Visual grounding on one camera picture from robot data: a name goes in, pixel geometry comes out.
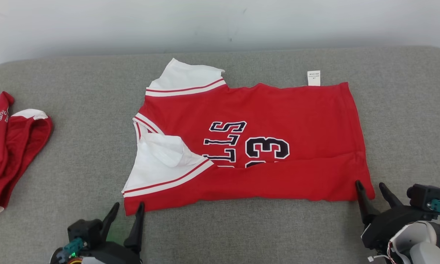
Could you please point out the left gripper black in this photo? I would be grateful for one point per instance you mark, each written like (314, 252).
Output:
(113, 255)

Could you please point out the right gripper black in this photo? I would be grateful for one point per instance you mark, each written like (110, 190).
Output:
(396, 223)

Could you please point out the red basketball jersey number 23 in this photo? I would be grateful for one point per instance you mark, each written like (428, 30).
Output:
(278, 110)

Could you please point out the red shorts with white stripe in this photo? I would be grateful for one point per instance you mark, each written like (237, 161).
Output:
(7, 154)

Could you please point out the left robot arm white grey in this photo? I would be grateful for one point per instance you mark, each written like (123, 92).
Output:
(86, 261)

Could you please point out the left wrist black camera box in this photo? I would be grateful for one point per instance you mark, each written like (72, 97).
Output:
(84, 231)

